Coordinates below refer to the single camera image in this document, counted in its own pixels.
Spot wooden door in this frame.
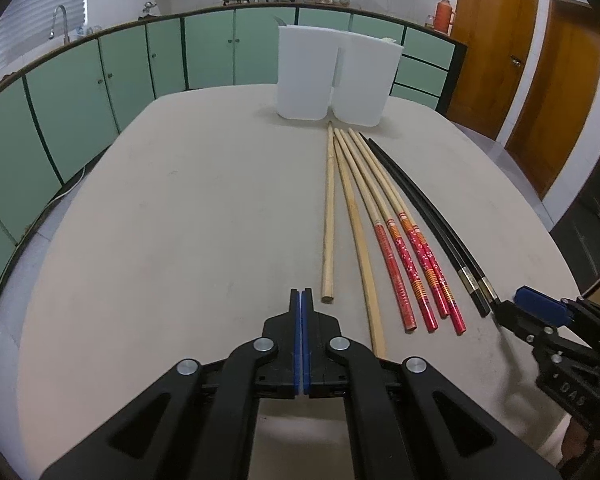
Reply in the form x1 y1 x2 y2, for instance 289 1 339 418
504 0 600 202
445 0 540 142

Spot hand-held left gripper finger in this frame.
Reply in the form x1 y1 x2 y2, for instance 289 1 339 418
302 287 565 480
40 287 303 480

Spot chrome sink faucet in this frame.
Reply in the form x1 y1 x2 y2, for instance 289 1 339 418
49 4 72 44

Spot orange thermos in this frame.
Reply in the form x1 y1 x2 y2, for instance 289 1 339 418
434 0 454 35

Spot white cable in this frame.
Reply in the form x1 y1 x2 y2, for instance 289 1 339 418
44 167 89 212

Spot thin plain wooden chopstick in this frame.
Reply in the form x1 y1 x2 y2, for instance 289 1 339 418
332 132 388 360

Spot person's right forearm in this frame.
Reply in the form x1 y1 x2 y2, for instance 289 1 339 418
561 415 600 468

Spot red patterned wooden chopstick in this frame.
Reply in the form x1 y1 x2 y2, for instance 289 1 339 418
334 127 418 335
340 129 440 333
347 127 468 337

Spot black chopstick with metal band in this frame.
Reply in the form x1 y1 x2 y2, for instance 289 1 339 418
358 132 491 318
367 137 501 308

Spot black cabinet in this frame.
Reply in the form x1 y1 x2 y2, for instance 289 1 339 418
550 146 600 292

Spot white plastic container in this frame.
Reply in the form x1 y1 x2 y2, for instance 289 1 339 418
276 25 342 121
331 30 405 127

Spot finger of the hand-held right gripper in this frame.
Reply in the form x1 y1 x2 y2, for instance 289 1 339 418
492 300 558 348
513 285 600 337

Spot thick plain wooden chopstick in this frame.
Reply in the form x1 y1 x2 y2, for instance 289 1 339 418
321 120 337 305

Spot green kitchen counter cabinets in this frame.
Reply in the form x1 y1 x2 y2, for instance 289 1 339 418
0 2 468 313

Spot white window blinds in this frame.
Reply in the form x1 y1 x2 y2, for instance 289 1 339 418
0 0 89 97

